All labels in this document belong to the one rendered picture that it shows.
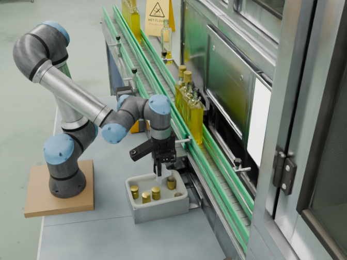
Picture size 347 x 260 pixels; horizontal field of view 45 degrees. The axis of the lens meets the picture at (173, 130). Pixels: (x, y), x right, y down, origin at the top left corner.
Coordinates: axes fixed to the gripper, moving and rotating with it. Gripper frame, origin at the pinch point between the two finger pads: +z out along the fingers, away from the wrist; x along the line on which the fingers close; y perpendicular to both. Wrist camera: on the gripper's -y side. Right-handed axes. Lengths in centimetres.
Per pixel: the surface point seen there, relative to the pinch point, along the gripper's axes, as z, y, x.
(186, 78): -26.0, 20.8, 28.7
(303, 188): -68, 2, -84
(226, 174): -3.2, 25.6, -9.8
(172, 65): 0, 33, 94
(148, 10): 55, 78, 354
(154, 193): 7.6, -1.2, -1.2
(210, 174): -6.7, 17.9, -11.8
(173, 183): 7.4, 7.6, 2.5
